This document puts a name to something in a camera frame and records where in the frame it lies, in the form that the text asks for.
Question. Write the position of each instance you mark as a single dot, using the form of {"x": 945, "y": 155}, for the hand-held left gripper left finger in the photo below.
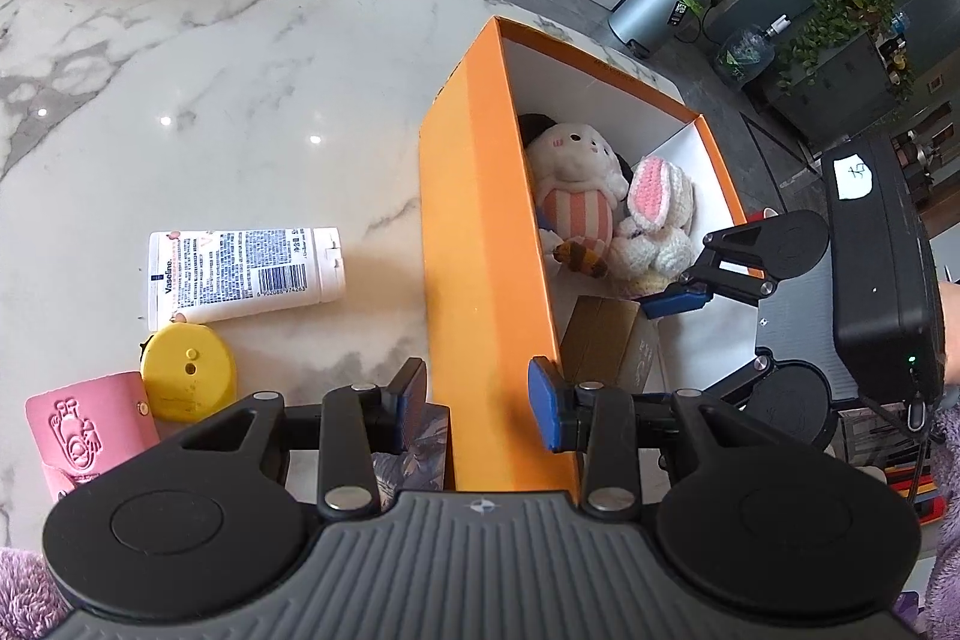
{"x": 412, "y": 396}

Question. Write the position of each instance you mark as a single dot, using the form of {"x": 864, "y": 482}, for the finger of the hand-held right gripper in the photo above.
{"x": 739, "y": 381}
{"x": 675, "y": 301}

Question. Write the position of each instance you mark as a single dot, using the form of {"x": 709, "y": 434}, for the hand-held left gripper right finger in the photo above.
{"x": 546, "y": 407}

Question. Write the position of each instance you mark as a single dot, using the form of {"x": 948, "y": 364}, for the dark picture card box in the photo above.
{"x": 427, "y": 452}

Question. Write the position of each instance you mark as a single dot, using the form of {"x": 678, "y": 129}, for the golden brown gift box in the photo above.
{"x": 600, "y": 340}

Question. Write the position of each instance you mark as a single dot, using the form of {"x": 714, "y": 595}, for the white crochet rabbit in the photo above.
{"x": 652, "y": 197}

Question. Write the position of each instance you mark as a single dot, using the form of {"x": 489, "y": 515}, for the orange cardboard box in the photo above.
{"x": 480, "y": 250}

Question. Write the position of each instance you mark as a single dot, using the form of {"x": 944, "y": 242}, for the white plush dog striped belly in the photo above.
{"x": 574, "y": 168}

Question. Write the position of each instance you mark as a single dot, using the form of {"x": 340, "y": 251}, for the white lotion tube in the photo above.
{"x": 247, "y": 269}

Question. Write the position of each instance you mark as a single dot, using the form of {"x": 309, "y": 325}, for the yellow round case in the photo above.
{"x": 184, "y": 377}

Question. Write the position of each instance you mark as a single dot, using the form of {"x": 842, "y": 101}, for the pink embossed card holder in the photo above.
{"x": 67, "y": 430}

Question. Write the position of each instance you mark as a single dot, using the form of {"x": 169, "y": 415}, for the dark grey cabinet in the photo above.
{"x": 832, "y": 96}

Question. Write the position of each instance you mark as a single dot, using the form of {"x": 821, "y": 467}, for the green trailing vine plant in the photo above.
{"x": 847, "y": 21}

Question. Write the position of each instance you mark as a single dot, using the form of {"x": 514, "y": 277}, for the clear water jug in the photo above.
{"x": 742, "y": 55}

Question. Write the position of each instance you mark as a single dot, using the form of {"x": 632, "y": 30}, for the grey pedal trash can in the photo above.
{"x": 652, "y": 14}

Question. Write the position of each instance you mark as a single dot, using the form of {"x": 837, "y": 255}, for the purple fluffy blanket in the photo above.
{"x": 22, "y": 580}

